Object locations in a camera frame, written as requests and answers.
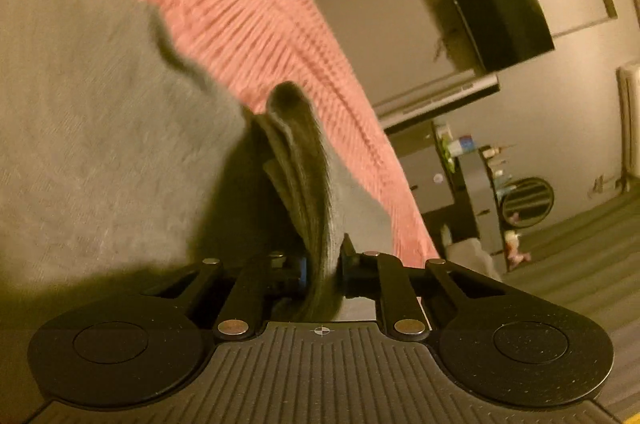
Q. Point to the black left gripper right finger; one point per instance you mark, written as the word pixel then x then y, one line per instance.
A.
pixel 411 303

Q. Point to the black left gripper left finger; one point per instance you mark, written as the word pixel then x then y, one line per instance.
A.
pixel 234 303

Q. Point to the grey sweatpants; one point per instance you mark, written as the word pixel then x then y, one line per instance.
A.
pixel 123 161

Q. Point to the dark cabinet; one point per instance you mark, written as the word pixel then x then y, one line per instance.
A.
pixel 454 193

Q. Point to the grey soundbar shelf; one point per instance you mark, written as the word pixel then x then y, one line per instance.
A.
pixel 429 97

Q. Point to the pink ribbed bedspread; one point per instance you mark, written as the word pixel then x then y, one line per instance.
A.
pixel 250 46

